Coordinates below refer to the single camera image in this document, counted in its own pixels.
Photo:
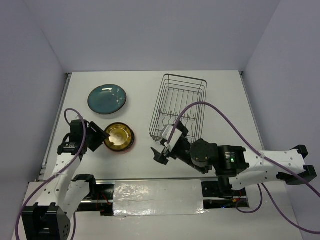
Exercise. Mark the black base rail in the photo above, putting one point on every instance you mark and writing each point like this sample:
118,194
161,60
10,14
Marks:
102,201

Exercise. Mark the orange plastic plate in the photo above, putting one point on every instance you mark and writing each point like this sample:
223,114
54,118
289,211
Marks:
123,147

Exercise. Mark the dark teal glazed plate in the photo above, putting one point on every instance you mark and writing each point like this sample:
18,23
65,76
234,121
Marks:
107,99

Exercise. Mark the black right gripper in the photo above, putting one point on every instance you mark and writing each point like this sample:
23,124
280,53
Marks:
159,157

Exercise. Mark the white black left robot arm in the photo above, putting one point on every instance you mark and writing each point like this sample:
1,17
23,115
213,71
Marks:
49,218

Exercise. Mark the grey wire dish rack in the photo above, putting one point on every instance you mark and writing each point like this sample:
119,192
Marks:
176,92

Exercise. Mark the yellow brown glazed plate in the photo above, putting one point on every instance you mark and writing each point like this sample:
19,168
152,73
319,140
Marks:
119,132

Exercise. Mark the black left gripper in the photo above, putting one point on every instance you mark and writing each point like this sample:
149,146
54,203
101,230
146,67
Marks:
100,135

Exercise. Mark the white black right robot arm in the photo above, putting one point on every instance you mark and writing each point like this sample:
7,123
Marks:
235,167

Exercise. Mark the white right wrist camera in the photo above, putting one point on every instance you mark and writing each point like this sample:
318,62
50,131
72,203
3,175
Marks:
170,137

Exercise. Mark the silver foil covered block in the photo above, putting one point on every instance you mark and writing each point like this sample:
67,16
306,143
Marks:
158,198

